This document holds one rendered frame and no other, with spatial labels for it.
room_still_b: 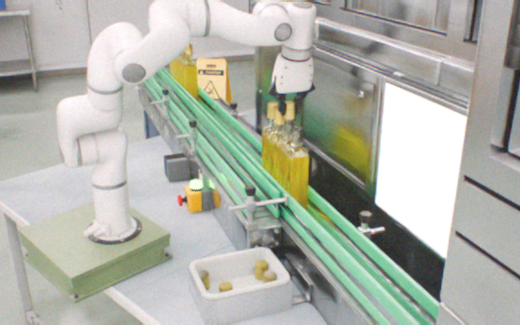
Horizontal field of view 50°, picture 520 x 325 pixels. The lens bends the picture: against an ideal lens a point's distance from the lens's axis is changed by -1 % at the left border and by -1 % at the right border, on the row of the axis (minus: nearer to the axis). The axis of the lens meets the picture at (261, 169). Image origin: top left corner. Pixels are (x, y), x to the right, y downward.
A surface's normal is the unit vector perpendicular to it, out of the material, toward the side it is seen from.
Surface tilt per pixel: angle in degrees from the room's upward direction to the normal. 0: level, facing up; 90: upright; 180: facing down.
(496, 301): 90
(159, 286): 0
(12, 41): 90
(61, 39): 90
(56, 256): 4
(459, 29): 90
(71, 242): 4
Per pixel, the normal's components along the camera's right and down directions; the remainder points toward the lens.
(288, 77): 0.25, 0.59
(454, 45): -0.93, 0.14
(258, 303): 0.36, 0.37
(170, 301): 0.00, -0.92
